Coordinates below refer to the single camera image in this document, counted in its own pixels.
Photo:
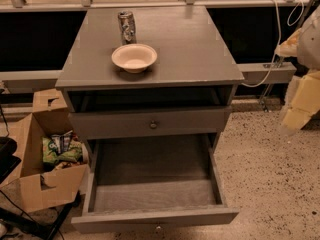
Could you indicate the striped snack packet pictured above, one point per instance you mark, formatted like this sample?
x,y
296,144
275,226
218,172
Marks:
x,y
62,141

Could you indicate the grey top drawer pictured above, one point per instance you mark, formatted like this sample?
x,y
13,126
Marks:
x,y
141,123

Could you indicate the green snack bag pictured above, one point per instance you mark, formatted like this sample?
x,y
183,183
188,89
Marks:
x,y
51,156

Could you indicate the open cardboard box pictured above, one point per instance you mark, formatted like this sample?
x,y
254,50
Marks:
x,y
39,189

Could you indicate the grey wooden drawer cabinet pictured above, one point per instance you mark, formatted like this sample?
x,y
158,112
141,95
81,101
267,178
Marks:
x,y
194,68

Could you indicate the cream paper bowl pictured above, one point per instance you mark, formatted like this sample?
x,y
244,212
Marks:
x,y
134,58

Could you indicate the grey drawer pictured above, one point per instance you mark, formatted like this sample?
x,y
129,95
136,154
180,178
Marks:
x,y
141,123
153,183

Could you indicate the white gripper with foam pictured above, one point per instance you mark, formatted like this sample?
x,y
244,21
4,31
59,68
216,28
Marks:
x,y
310,47

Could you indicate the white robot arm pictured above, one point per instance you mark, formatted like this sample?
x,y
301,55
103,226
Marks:
x,y
311,23

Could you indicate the metal pole with clamp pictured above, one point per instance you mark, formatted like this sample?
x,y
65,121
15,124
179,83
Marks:
x,y
305,9

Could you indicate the crushed silver soda can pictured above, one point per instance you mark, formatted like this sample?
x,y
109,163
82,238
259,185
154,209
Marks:
x,y
127,27

